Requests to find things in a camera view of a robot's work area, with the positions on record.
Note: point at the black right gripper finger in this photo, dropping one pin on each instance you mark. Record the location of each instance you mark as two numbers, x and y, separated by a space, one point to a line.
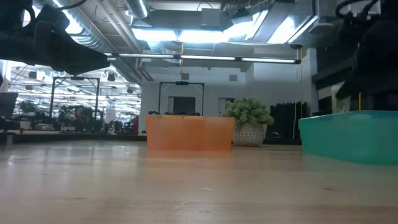
351 90

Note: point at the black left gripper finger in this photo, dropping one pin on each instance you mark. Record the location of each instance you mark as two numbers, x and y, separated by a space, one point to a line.
77 59

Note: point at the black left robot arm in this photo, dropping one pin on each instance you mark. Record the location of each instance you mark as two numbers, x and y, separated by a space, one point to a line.
12 15

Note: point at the green translucent plastic bin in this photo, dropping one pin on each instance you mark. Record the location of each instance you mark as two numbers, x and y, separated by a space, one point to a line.
348 137

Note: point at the orange translucent plastic bin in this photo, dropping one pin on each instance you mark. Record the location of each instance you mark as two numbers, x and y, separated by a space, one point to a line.
189 133

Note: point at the person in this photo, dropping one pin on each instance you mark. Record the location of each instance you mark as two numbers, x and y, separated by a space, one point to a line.
84 116

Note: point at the dark computer monitor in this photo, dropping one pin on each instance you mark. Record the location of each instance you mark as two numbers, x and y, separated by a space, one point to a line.
7 104

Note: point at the green background office plant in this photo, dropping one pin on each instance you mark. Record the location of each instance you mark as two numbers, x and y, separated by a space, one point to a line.
27 109

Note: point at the black curtain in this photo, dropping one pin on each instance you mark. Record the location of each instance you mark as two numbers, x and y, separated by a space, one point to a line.
286 118

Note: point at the dark background table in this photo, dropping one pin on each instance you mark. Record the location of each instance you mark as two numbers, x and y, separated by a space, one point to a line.
62 137

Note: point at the green artificial succulent plant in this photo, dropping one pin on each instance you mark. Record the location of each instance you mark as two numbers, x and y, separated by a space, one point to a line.
247 110

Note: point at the grey patterned plant pot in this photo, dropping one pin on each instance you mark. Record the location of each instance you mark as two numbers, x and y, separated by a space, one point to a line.
248 135

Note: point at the long LED light bar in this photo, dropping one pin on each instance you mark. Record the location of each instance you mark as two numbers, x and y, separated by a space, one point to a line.
202 58

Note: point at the grey ceiling unit box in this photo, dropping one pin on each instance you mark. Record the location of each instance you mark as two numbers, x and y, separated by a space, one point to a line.
211 17

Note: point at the black metal rig frame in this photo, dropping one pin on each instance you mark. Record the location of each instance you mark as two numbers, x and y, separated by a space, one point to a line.
182 83
76 78

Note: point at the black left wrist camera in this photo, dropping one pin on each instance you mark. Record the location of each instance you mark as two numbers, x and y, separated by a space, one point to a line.
53 15

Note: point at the silver round air duct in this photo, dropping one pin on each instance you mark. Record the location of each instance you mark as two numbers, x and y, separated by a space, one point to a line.
138 7

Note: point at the grey square wall vent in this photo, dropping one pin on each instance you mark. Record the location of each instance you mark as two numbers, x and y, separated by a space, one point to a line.
185 76
233 77

